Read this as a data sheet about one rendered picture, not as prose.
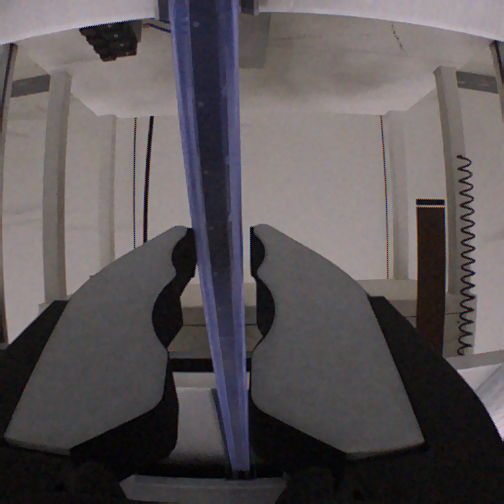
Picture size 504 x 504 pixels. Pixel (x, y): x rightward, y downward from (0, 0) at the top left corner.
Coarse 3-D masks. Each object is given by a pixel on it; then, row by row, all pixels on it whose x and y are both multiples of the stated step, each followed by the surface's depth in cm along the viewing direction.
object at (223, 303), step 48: (192, 0) 7; (192, 48) 8; (192, 96) 9; (192, 144) 9; (240, 144) 10; (192, 192) 10; (240, 192) 11; (240, 240) 12; (240, 288) 13; (240, 336) 15; (240, 384) 18; (240, 432) 23
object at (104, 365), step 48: (192, 240) 12; (96, 288) 9; (144, 288) 9; (96, 336) 8; (144, 336) 8; (48, 384) 6; (96, 384) 7; (144, 384) 7; (48, 432) 6; (96, 432) 6; (144, 432) 6
